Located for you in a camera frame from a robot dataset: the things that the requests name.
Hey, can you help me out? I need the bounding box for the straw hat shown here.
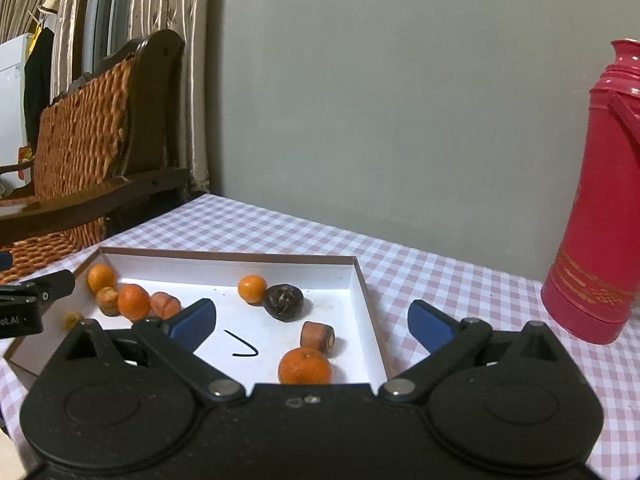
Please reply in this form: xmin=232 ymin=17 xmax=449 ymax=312
xmin=37 ymin=0 xmax=61 ymax=16

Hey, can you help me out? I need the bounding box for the pink checkered tablecloth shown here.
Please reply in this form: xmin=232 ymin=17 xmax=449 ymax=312
xmin=0 ymin=193 xmax=640 ymax=480

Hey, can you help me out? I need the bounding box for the dark chestnut fruit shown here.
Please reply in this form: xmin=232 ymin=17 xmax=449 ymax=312
xmin=264 ymin=284 xmax=304 ymax=322

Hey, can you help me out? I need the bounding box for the large orange tangerine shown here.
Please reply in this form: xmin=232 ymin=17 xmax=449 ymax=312
xmin=278 ymin=347 xmax=332 ymax=385

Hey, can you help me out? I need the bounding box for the brown white shallow box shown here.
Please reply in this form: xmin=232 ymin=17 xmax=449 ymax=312
xmin=4 ymin=247 xmax=392 ymax=389

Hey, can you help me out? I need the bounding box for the black hanging garment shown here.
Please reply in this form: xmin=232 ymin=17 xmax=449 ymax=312
xmin=23 ymin=27 xmax=54 ymax=151

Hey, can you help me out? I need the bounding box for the striped beige curtain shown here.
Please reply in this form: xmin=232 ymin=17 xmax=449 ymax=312
xmin=1 ymin=0 xmax=209 ymax=191

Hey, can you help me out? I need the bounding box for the red thermos flask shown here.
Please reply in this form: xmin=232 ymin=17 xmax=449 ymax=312
xmin=540 ymin=39 xmax=639 ymax=344

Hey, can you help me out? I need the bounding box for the wicker wooden chair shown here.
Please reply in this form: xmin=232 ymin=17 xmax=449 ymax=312
xmin=1 ymin=29 xmax=189 ymax=284

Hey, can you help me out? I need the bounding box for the small tan longan fruit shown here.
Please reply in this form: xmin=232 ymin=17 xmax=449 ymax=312
xmin=62 ymin=311 xmax=84 ymax=332

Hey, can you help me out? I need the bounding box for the small orange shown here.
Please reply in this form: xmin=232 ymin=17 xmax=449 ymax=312
xmin=236 ymin=275 xmax=268 ymax=304

